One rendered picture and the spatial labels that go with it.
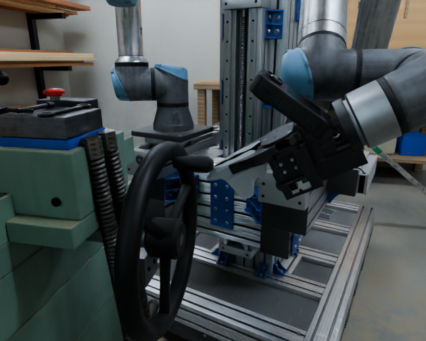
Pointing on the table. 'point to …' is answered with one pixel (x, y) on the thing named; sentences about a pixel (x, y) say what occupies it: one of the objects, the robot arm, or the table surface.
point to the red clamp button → (53, 92)
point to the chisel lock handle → (1, 78)
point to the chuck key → (32, 107)
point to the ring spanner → (63, 110)
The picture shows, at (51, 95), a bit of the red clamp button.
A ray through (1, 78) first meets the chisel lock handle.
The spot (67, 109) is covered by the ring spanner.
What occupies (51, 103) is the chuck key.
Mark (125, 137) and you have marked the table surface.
